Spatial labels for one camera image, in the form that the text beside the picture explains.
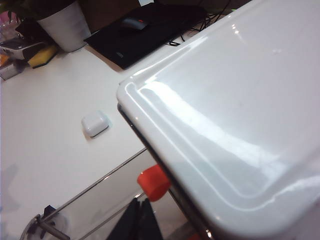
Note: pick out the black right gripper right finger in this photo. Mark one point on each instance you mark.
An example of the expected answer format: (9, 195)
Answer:
(150, 225)

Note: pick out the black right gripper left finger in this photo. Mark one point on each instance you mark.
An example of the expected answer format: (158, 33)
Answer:
(127, 225)

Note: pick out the white plastic drawer cabinet frame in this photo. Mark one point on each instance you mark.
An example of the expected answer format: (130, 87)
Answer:
(237, 112)

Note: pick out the white earbuds case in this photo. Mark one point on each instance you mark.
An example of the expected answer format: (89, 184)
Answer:
(95, 123)

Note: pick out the black mouse pad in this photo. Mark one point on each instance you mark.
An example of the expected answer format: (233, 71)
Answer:
(150, 42)

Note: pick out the yellow sponge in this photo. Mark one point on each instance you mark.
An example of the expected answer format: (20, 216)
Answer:
(41, 57)

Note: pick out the clear plastic box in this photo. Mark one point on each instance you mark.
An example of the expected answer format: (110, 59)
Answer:
(11, 70)

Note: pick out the black computer mouse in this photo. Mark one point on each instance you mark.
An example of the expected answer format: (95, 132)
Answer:
(135, 24)

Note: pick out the silver grey device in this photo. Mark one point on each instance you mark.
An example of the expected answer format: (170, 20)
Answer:
(22, 50)

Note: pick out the white plant pot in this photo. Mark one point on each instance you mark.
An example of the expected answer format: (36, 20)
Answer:
(67, 27)

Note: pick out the dark green plant leaves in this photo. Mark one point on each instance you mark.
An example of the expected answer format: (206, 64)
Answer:
(37, 8)

